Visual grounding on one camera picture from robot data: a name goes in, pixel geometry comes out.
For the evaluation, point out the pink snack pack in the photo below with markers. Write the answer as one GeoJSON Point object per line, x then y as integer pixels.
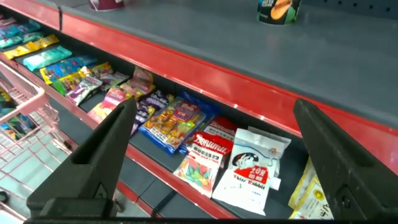
{"type": "Point", "coordinates": [7, 21]}

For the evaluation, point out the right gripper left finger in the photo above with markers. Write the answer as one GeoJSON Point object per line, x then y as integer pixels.
{"type": "Point", "coordinates": [90, 174]}

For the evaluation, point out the small teal snack pack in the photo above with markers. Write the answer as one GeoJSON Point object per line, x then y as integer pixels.
{"type": "Point", "coordinates": [10, 41]}
{"type": "Point", "coordinates": [32, 36]}

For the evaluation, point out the pink and yellow candy bag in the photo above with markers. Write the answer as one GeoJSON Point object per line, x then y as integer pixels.
{"type": "Point", "coordinates": [109, 101]}

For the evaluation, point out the dark red cup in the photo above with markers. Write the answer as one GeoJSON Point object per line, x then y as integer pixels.
{"type": "Point", "coordinates": [105, 4]}

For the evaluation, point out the grey snack pack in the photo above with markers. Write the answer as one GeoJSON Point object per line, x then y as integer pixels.
{"type": "Point", "coordinates": [113, 79]}

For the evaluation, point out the red and white candy bag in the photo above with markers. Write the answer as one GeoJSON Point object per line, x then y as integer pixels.
{"type": "Point", "coordinates": [221, 126]}
{"type": "Point", "coordinates": [202, 165]}

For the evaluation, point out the black and green snack can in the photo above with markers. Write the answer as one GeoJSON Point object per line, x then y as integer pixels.
{"type": "Point", "coordinates": [278, 11]}

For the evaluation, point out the blue colourful candy bag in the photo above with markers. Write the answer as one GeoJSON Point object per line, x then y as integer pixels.
{"type": "Point", "coordinates": [203, 107]}
{"type": "Point", "coordinates": [172, 124]}

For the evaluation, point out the pale yellow snack bag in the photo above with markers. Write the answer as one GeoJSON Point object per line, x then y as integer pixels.
{"type": "Point", "coordinates": [311, 199]}

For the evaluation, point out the yellow and purple snack pack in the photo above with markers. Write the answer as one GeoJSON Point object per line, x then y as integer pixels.
{"type": "Point", "coordinates": [101, 69]}

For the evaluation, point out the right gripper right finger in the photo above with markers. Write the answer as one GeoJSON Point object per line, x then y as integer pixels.
{"type": "Point", "coordinates": [348, 168]}

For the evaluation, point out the colourful snack pack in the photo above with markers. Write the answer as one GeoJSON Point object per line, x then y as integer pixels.
{"type": "Point", "coordinates": [15, 124]}

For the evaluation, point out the silver and purple snack pack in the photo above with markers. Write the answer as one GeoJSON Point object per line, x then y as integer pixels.
{"type": "Point", "coordinates": [82, 90]}

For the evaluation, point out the pink shopping cart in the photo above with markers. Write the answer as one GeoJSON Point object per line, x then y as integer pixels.
{"type": "Point", "coordinates": [34, 101]}

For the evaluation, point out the yellow and green snack pack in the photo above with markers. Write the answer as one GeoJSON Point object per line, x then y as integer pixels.
{"type": "Point", "coordinates": [66, 82]}

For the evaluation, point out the blue and yellow snack pack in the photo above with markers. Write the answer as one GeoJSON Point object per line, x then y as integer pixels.
{"type": "Point", "coordinates": [63, 67]}

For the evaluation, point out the purple candy bag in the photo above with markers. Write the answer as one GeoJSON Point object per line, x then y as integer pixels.
{"type": "Point", "coordinates": [152, 105]}

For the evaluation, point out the grey and red shop shelf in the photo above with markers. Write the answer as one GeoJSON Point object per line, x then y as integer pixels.
{"type": "Point", "coordinates": [248, 53]}

